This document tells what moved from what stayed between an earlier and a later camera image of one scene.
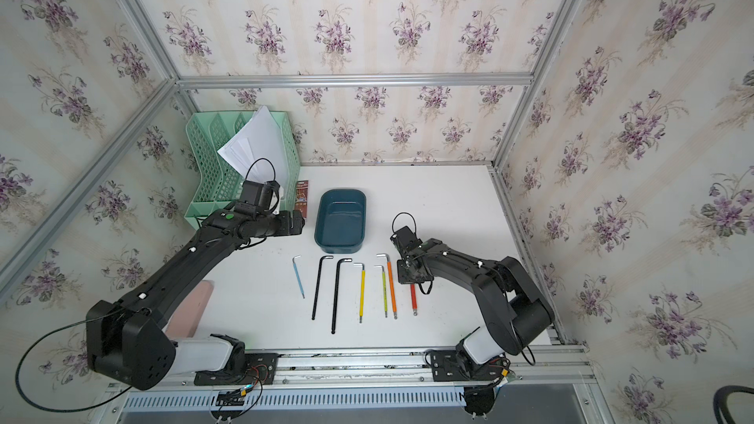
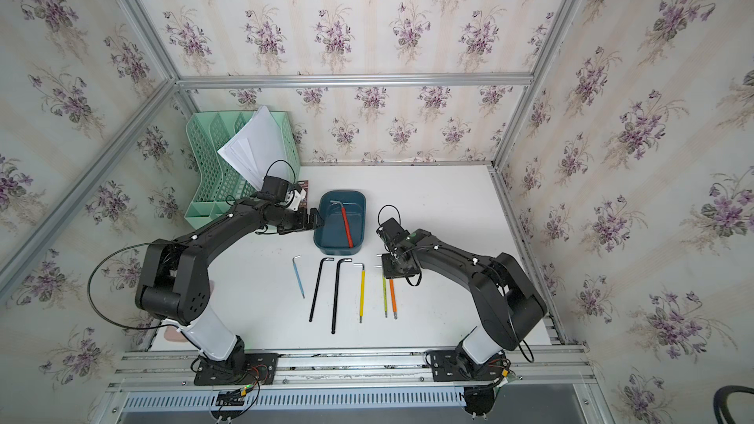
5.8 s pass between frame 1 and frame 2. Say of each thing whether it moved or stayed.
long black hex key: stayed
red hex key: moved
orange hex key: stayed
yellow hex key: stayed
